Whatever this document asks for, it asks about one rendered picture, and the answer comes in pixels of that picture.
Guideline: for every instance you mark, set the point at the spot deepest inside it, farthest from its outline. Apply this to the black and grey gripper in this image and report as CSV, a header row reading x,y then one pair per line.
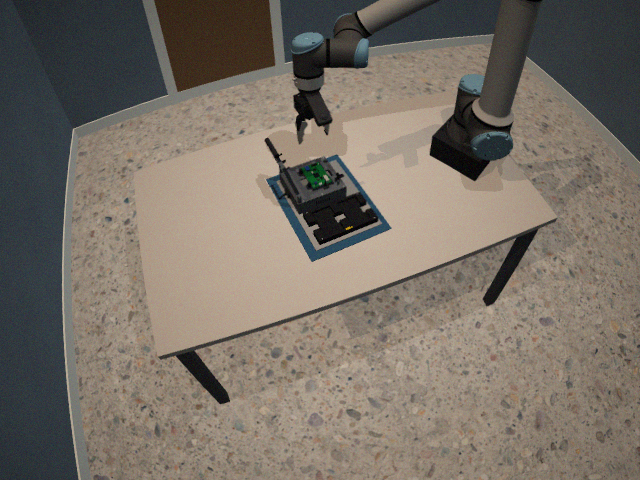
x,y
300,123

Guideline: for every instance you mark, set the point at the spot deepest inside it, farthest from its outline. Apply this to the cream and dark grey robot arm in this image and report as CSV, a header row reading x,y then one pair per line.
x,y
487,125

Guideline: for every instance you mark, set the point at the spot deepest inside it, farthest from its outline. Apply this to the green circuit board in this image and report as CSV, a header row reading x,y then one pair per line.
x,y
316,175

